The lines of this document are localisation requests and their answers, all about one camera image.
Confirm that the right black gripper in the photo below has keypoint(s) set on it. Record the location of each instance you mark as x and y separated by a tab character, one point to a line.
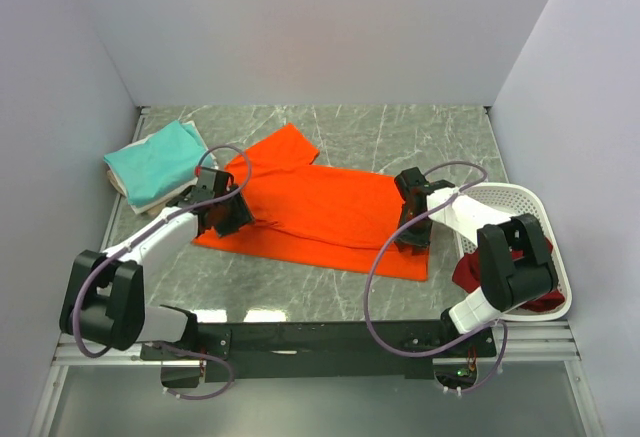
418	241

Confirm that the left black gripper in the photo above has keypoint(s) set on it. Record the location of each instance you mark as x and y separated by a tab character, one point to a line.
241	217

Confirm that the orange t-shirt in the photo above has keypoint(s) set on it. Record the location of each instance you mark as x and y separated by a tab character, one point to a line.
316	215

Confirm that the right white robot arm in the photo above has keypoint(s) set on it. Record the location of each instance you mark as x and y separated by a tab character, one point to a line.
476	222

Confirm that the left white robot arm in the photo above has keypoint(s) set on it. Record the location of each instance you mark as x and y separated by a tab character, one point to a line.
104	304

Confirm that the folded white t-shirt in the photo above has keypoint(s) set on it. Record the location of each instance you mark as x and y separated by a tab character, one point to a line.
200	142

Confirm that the folded teal t-shirt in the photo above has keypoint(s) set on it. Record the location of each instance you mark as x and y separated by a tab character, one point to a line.
157	164

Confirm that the white perforated plastic basket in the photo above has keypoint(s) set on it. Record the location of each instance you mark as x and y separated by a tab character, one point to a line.
515	199

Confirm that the dark red t-shirt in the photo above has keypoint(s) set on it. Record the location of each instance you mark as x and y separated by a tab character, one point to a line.
509	277

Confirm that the folded beige t-shirt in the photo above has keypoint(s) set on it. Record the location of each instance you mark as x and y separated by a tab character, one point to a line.
152	208

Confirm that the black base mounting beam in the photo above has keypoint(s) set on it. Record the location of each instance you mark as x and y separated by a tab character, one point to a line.
329	349

